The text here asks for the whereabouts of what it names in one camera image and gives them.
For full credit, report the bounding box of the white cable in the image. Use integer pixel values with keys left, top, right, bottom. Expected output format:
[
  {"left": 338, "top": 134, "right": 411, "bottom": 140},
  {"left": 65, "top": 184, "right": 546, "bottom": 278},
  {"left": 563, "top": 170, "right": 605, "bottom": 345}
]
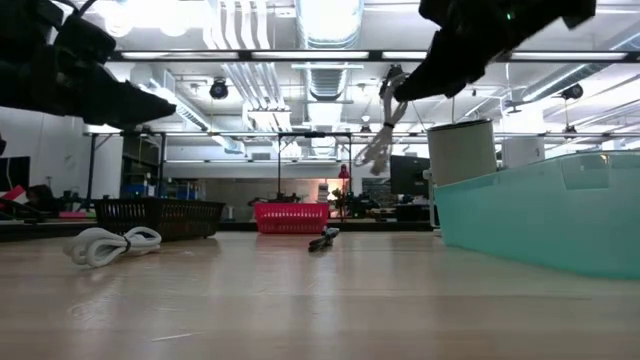
[
  {"left": 353, "top": 63, "right": 410, "bottom": 177},
  {"left": 63, "top": 225, "right": 163, "bottom": 269}
]

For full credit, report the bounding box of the blue storage box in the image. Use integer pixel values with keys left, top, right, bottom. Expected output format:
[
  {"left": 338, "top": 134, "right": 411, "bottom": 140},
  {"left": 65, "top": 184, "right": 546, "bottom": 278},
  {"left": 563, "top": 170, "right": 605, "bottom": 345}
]
[{"left": 119, "top": 183, "right": 152, "bottom": 199}]

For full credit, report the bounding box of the black computer monitor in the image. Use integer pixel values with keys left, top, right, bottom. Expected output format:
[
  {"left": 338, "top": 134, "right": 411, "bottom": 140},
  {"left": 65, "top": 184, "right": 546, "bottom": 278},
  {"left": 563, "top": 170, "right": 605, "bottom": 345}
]
[{"left": 389, "top": 154, "right": 432, "bottom": 200}]

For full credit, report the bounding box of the black background equipment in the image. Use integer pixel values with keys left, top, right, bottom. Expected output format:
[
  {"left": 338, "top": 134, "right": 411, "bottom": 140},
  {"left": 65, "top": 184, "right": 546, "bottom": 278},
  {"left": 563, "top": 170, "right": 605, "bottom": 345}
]
[{"left": 329, "top": 188, "right": 384, "bottom": 221}]

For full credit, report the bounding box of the black metal rack frame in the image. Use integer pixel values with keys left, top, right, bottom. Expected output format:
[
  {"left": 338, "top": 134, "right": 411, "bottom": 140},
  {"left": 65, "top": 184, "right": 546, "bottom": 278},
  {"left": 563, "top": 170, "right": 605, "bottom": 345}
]
[
  {"left": 82, "top": 130, "right": 169, "bottom": 202},
  {"left": 276, "top": 130, "right": 354, "bottom": 222}
]

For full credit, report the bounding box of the dark wall screen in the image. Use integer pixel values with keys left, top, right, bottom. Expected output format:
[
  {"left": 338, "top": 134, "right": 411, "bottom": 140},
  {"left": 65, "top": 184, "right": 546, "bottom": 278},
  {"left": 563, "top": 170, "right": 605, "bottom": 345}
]
[{"left": 0, "top": 155, "right": 32, "bottom": 194}]

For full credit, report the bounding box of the black slotted plastic basket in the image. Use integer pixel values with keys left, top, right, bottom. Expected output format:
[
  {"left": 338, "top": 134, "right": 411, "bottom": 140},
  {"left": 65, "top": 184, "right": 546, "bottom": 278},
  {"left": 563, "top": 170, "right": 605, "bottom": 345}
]
[{"left": 93, "top": 196, "right": 227, "bottom": 242}]

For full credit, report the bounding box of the black aluminium table frame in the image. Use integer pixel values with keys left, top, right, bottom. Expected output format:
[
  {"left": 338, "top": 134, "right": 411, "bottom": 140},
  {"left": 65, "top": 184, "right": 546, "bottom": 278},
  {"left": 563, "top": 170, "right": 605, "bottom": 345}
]
[{"left": 0, "top": 219, "right": 435, "bottom": 236}]

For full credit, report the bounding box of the black ceiling spotlight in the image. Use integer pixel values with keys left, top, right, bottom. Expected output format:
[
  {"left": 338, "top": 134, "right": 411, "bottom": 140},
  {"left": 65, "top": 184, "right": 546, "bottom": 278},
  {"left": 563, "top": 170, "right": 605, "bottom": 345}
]
[
  {"left": 560, "top": 82, "right": 585, "bottom": 102},
  {"left": 209, "top": 78, "right": 230, "bottom": 101}
]

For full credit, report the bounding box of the black horizontal crossbar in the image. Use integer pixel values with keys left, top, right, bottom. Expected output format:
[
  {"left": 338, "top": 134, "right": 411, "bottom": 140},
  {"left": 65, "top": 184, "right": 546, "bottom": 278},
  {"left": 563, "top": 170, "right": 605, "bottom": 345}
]
[{"left": 106, "top": 49, "right": 640, "bottom": 64}]

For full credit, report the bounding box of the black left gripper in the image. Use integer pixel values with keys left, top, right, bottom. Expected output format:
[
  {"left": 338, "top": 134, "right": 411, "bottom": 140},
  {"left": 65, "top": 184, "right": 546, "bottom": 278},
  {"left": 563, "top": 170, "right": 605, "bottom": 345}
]
[{"left": 0, "top": 0, "right": 178, "bottom": 132}]

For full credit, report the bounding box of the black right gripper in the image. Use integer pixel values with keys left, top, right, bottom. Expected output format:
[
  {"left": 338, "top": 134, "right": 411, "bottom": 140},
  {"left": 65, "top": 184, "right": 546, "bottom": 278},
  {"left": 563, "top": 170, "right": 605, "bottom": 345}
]
[{"left": 392, "top": 0, "right": 598, "bottom": 104}]

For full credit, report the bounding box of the red plastic bin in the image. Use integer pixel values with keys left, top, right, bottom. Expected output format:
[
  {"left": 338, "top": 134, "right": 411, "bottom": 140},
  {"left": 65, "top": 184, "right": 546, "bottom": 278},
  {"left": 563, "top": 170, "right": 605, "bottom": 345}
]
[{"left": 253, "top": 201, "right": 331, "bottom": 235}]

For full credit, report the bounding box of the red bar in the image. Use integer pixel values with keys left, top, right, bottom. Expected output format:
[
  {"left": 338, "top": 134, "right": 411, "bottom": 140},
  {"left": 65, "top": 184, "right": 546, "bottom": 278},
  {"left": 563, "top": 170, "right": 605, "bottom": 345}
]
[{"left": 0, "top": 184, "right": 29, "bottom": 206}]

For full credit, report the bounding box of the teal translucent plastic bin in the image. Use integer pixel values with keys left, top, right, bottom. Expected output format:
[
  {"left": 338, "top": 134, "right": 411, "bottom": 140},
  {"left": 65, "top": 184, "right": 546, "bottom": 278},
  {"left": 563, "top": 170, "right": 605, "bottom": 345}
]
[{"left": 432, "top": 149, "right": 640, "bottom": 281}]

